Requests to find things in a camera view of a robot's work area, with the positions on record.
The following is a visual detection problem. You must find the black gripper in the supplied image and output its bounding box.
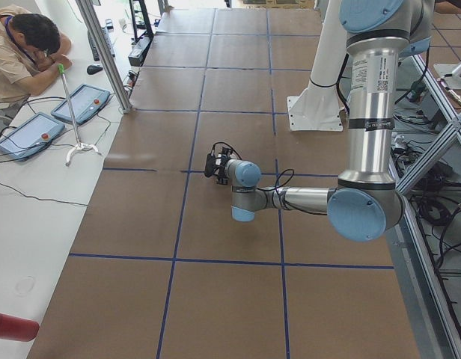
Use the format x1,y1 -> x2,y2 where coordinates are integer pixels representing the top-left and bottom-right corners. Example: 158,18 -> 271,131
215,147 -> 231,185

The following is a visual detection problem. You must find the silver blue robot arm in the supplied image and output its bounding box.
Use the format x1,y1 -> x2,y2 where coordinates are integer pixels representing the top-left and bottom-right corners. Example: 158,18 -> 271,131
204,1 -> 435,242

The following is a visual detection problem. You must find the blue tape strip crosswise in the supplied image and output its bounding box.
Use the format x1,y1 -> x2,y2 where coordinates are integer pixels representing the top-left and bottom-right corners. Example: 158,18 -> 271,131
68,253 -> 394,270

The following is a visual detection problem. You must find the blue tape strip lengthwise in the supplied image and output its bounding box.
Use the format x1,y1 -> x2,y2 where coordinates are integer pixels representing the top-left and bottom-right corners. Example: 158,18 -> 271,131
155,9 -> 219,359

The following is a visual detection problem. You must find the far teach pendant tablet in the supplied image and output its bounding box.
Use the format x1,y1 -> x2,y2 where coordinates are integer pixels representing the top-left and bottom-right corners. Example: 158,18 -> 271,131
51,84 -> 111,126

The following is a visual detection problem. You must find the teach pendant tablet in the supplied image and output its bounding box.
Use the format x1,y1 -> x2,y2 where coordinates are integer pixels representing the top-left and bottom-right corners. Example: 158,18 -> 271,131
0,112 -> 64,161
51,84 -> 111,126

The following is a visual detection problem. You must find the black computer mouse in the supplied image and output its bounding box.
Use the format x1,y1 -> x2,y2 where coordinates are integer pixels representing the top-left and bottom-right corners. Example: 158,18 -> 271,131
86,64 -> 103,75

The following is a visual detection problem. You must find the black keyboard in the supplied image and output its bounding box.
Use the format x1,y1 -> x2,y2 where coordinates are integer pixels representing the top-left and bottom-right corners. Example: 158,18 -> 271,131
88,25 -> 115,64

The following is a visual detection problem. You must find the near teach pendant tablet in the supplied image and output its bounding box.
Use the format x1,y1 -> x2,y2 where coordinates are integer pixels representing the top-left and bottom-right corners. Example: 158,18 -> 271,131
0,112 -> 64,161

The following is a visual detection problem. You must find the man in beige shirt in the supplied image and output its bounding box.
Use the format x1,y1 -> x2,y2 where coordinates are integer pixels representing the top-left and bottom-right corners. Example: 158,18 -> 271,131
0,4 -> 72,103

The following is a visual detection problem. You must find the red water bottle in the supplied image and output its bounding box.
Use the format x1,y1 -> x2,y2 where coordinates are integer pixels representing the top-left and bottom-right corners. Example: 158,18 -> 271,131
0,313 -> 40,342

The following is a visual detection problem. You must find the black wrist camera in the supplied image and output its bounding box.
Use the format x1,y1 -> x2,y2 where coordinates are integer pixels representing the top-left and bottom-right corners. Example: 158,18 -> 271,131
204,151 -> 216,178

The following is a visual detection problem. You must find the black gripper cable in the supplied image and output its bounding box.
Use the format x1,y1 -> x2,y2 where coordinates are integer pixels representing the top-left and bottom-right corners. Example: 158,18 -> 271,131
210,141 -> 329,216

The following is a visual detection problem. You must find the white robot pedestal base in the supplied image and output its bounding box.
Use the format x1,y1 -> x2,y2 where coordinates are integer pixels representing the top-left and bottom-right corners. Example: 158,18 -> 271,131
287,0 -> 346,132

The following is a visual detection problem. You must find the reacher grabber stick green handle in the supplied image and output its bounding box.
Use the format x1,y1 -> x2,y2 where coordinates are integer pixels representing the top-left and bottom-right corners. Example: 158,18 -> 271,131
57,63 -> 102,167

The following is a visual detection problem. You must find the aluminium frame post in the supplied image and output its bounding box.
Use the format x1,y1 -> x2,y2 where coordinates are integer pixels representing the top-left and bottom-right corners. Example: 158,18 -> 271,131
76,0 -> 132,114

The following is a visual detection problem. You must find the black cable bundle floor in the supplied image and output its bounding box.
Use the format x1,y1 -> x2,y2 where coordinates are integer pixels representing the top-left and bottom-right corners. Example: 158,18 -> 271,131
406,143 -> 461,277

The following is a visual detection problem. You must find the aluminium frame rail structure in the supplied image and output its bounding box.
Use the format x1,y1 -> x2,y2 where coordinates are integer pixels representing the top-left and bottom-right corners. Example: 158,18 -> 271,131
388,46 -> 461,358

